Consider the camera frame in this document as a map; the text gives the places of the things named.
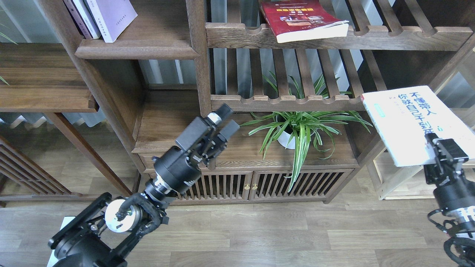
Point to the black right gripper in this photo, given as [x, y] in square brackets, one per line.
[454, 193]

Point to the white spine upright book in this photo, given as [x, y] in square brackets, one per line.
[86, 21]

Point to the dark wooden bookshelf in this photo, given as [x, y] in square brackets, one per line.
[173, 62]

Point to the light wooden shelf frame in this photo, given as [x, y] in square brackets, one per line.
[391, 182]

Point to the lavender white paperback book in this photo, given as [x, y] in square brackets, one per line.
[112, 17]

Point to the dark slatted wooden rack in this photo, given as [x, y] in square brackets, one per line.
[17, 167]

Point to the red cover book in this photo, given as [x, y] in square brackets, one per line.
[300, 20]

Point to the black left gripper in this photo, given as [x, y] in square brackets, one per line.
[178, 169]

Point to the white book blue characters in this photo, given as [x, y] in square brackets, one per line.
[404, 116]

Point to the white plant pot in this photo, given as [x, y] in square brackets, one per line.
[285, 138]

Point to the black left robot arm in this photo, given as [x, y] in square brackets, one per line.
[107, 230]

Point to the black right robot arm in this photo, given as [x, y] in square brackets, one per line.
[460, 245]

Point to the purple spine upright book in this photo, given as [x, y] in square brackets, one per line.
[75, 15]

